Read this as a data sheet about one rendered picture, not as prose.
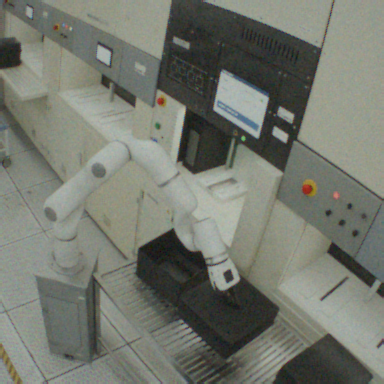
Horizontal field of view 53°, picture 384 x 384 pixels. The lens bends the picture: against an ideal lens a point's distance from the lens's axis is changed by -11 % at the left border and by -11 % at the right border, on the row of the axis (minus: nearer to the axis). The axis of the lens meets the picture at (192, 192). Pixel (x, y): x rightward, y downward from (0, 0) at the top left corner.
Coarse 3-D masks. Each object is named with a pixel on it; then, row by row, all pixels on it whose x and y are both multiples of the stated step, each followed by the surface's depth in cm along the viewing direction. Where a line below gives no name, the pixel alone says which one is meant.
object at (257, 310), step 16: (208, 288) 162; (240, 288) 164; (256, 288) 166; (192, 304) 154; (208, 304) 155; (224, 304) 156; (240, 304) 154; (256, 304) 159; (272, 304) 160; (192, 320) 155; (208, 320) 149; (224, 320) 150; (240, 320) 151; (256, 320) 152; (272, 320) 160; (208, 336) 150; (224, 336) 144; (240, 336) 145; (256, 336) 157; (224, 352) 146
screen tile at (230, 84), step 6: (222, 78) 183; (228, 78) 180; (222, 84) 184; (228, 84) 181; (234, 84) 178; (222, 90) 185; (234, 90) 179; (240, 90) 177; (222, 96) 186; (228, 96) 183; (234, 96) 180; (228, 102) 184; (234, 102) 181
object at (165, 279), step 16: (160, 240) 203; (176, 240) 214; (144, 256) 189; (160, 256) 211; (176, 256) 214; (192, 256) 210; (144, 272) 194; (160, 272) 185; (176, 272) 205; (192, 272) 203; (208, 272) 194; (160, 288) 190; (176, 288) 182; (192, 288) 189; (176, 304) 187
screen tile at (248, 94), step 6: (246, 90) 174; (246, 96) 175; (252, 96) 172; (258, 96) 170; (252, 102) 173; (258, 102) 171; (264, 102) 169; (240, 108) 180; (246, 108) 177; (252, 108) 175; (258, 108) 172; (252, 114) 176; (258, 114) 173; (258, 120) 174
